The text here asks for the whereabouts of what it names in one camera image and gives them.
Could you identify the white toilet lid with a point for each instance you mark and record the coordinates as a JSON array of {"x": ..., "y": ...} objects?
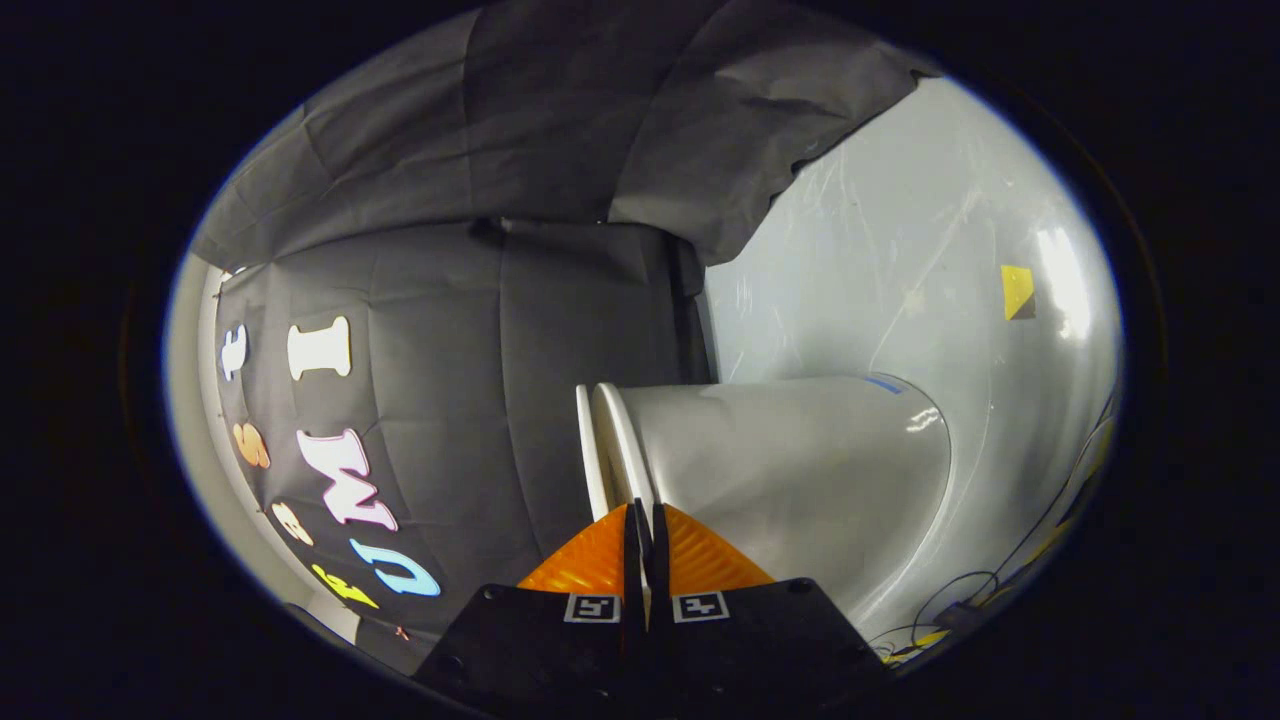
[{"x": 588, "y": 440}]

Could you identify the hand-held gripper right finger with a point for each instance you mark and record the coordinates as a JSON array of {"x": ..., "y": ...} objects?
[{"x": 750, "y": 635}]

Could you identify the black backdrop cloth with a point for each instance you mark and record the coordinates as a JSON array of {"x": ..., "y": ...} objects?
[{"x": 500, "y": 350}]

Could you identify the white toilet bowl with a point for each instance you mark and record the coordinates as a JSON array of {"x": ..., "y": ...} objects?
[{"x": 800, "y": 470}]

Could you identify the yellow floor sticker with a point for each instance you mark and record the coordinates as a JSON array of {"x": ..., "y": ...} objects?
[{"x": 1016, "y": 290}]

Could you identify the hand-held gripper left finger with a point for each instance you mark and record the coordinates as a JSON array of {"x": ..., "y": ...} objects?
[{"x": 540, "y": 640}]

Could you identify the white toilet seat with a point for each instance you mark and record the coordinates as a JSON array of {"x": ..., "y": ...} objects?
[{"x": 625, "y": 440}]

